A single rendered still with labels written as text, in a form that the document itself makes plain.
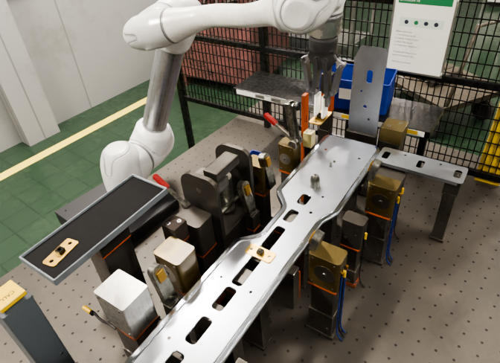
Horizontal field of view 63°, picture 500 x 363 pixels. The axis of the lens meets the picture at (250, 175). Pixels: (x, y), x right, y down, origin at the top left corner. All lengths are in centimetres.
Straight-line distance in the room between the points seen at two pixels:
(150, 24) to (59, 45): 301
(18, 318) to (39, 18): 336
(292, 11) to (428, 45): 97
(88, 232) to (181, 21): 63
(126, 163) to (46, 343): 74
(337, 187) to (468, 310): 56
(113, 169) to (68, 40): 278
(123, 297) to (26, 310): 21
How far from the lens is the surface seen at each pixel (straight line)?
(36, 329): 111
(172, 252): 109
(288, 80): 200
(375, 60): 153
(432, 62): 178
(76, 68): 437
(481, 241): 174
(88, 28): 439
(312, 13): 87
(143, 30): 130
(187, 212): 119
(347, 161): 148
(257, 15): 97
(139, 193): 117
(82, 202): 188
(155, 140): 171
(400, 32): 177
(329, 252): 110
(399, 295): 148
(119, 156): 162
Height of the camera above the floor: 186
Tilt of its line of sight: 37 degrees down
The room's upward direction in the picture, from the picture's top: 5 degrees counter-clockwise
